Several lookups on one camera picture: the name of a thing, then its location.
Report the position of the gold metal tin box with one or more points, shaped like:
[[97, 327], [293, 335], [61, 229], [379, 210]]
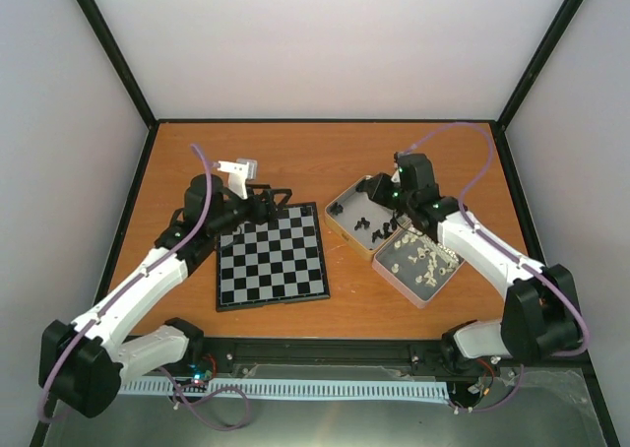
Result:
[[384, 224]]

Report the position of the black frame post left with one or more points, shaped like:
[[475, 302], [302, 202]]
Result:
[[110, 47]]

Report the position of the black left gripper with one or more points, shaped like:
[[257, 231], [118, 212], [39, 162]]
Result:
[[271, 215]]

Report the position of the black white chess board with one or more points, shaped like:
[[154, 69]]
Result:
[[278, 262]]

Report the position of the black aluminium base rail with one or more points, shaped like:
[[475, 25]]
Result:
[[414, 357]]

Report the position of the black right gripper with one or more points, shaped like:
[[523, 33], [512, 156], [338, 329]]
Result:
[[376, 191]]

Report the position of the black chess piece in tin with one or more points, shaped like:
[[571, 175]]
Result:
[[337, 209], [362, 223]]

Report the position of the black frame post right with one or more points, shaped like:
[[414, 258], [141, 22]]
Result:
[[553, 34]]

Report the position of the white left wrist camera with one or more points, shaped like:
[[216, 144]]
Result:
[[239, 173]]

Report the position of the light blue cable duct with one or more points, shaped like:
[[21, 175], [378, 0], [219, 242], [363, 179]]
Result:
[[320, 390]]

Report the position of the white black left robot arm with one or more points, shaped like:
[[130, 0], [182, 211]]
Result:
[[85, 362]]

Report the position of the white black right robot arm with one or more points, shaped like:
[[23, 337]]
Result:
[[539, 319]]

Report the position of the black frame post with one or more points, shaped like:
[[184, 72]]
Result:
[[110, 47], [553, 34]]

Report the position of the silver tin lid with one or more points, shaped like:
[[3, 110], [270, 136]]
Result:
[[426, 266]]

